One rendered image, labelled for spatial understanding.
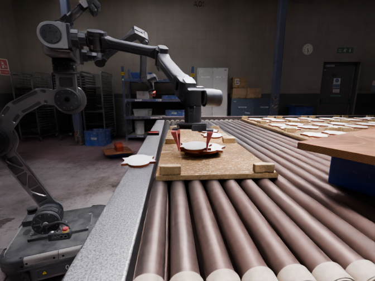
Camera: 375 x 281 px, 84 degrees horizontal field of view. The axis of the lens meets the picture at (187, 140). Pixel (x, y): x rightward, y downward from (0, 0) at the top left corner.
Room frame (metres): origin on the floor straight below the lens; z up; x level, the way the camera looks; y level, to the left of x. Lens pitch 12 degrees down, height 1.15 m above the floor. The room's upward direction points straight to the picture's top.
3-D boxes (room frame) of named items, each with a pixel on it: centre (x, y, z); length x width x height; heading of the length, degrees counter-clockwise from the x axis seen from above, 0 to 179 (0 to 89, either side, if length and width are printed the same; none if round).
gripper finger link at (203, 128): (0.71, -0.05, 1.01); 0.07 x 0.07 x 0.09; 81
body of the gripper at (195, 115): (0.71, -0.02, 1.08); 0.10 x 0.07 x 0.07; 81
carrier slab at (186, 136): (1.18, -0.06, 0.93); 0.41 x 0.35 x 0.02; 2
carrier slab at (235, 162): (0.76, -0.07, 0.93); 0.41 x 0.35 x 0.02; 4
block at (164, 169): (0.56, 0.05, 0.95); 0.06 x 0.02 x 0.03; 94
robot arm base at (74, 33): (1.19, 0.58, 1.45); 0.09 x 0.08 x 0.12; 20
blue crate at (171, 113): (5.83, 0.34, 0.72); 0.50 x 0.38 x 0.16; 83
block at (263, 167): (0.58, -0.22, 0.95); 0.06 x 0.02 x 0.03; 94
